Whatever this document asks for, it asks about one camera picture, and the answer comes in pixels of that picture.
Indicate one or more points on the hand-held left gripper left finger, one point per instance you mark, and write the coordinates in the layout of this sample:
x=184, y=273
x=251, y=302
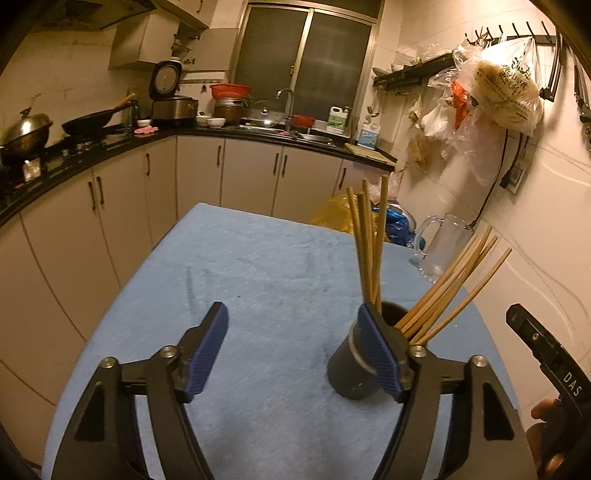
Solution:
x=207, y=350

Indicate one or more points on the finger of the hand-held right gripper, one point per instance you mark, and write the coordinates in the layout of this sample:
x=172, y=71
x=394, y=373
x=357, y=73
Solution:
x=531, y=330

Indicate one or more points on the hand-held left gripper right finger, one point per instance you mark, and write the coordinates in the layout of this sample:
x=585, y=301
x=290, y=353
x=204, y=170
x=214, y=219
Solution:
x=378, y=350

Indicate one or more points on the dark grey utensil holder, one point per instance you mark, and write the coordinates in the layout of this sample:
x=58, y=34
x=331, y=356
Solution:
x=346, y=369

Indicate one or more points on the bunch of wooden chopsticks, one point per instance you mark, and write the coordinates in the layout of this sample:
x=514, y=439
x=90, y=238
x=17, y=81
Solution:
x=367, y=249

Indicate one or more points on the person's right hand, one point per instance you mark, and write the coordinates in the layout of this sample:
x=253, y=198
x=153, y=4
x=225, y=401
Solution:
x=545, y=410

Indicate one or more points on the blue towel table cloth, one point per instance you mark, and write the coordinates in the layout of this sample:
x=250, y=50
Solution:
x=258, y=277

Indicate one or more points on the clear glass pitcher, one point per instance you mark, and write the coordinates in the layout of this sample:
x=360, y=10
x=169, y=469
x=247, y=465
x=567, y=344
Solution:
x=445, y=244

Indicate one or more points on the blue plastic bag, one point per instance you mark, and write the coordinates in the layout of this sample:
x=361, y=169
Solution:
x=397, y=226

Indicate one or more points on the yellow plastic bag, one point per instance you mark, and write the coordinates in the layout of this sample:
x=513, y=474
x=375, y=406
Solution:
x=337, y=214

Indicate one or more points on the white plastic bag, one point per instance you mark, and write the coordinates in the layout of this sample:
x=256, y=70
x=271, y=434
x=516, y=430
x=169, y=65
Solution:
x=393, y=184

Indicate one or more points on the beige kitchen base cabinets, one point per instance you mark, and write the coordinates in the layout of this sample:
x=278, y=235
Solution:
x=60, y=258

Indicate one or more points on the wooden cutting board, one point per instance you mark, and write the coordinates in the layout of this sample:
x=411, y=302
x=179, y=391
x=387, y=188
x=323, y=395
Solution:
x=369, y=154

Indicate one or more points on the white jug with blue label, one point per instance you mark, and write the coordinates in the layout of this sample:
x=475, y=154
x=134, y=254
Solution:
x=368, y=136

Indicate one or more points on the black kitchen countertop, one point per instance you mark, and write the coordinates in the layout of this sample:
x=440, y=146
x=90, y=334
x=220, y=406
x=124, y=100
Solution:
x=194, y=130

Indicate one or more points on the pink cloth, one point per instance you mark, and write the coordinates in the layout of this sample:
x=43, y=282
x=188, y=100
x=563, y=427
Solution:
x=147, y=130

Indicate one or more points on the white small bowls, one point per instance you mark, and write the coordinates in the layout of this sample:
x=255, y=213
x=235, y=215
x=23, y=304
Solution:
x=211, y=121

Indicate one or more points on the hanging clear plastic bags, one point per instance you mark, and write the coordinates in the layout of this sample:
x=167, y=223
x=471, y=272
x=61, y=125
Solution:
x=438, y=120

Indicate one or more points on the white jug with green label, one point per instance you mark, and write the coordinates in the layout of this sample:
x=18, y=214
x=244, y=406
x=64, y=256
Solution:
x=338, y=121

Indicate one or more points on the red colander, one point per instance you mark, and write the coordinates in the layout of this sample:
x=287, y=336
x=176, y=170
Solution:
x=304, y=121

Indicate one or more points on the gas stove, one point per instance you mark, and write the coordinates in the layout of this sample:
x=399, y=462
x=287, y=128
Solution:
x=74, y=147

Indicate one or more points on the glass pot lid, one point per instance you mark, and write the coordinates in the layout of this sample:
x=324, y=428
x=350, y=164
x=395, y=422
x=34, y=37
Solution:
x=265, y=114

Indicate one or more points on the rice cooker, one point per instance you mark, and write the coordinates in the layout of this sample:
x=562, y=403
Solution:
x=173, y=108

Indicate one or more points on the hanging black tools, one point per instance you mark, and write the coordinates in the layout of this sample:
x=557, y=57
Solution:
x=579, y=87

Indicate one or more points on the small metal seasoning box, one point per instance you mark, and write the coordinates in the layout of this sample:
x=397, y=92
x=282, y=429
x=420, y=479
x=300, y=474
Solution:
x=31, y=170

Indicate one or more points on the chrome faucet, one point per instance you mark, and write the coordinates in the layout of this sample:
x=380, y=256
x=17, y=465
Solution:
x=290, y=104

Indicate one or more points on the steel wok with lid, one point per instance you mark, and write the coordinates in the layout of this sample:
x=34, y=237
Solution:
x=25, y=134

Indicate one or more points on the dark framed window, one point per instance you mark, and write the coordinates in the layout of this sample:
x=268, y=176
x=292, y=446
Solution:
x=304, y=55

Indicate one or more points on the beige upper kitchen cabinets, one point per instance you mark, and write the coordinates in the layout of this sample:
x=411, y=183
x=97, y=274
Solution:
x=143, y=46

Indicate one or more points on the range hood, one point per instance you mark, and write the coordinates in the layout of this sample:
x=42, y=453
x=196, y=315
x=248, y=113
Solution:
x=92, y=14

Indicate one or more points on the wall socket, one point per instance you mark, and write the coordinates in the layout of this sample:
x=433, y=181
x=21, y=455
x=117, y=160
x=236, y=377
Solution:
x=513, y=177

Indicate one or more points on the black wall shelf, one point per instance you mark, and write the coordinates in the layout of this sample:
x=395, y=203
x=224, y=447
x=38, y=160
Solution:
x=415, y=71

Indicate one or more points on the black wall hook rack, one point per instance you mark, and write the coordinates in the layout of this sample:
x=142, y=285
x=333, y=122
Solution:
x=508, y=36

